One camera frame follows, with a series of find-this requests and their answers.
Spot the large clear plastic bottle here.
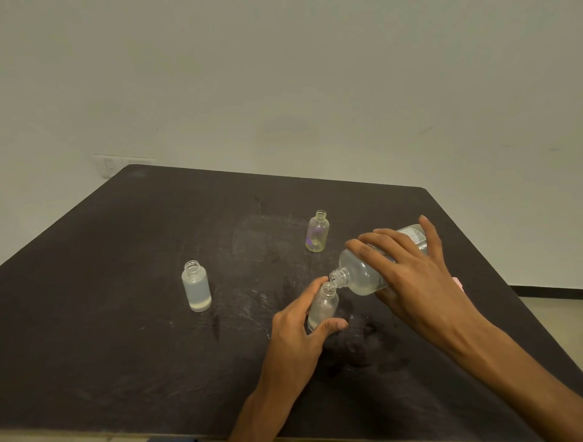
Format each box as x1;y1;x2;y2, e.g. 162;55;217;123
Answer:
329;223;431;297

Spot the person's right hand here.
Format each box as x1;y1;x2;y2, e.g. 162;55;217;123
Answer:
345;215;497;361

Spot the black skirting board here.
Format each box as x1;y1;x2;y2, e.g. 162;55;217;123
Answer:
509;285;583;300

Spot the small bottle with pink sticker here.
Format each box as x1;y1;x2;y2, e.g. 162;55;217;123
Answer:
307;282;339;332

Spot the person's left forearm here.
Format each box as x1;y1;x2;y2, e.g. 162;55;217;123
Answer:
227;389;301;442

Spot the person's left hand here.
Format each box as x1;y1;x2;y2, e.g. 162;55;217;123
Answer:
253;276;349;401

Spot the white wall socket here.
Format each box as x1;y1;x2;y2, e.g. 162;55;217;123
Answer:
93;154;157;179

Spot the small plain clear bottle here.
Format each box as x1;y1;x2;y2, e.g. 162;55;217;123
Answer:
181;260;213;313

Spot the small yellowish bottle purple sticker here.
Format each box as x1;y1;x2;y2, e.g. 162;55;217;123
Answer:
305;209;330;253

